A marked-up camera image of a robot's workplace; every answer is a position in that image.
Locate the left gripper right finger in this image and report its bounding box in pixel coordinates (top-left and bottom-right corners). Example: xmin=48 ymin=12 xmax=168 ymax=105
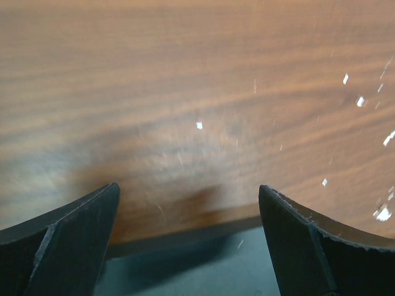
xmin=259 ymin=185 xmax=394 ymax=295

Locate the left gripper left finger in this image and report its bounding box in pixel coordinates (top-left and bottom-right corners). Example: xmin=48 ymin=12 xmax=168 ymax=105
xmin=1 ymin=183 xmax=120 ymax=295

